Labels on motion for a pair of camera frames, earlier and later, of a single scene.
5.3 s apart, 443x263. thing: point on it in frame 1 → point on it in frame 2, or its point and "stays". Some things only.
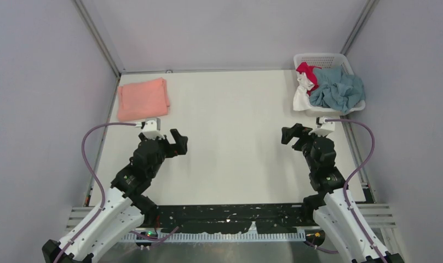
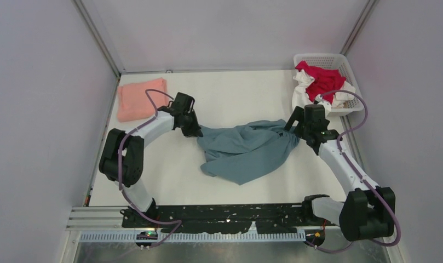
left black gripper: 180,141 → 195,131
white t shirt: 302,101 stays
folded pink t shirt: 142,99 stays
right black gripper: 298,131 → 299,115
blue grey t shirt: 337,90 → 240,153
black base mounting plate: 229,218 stays
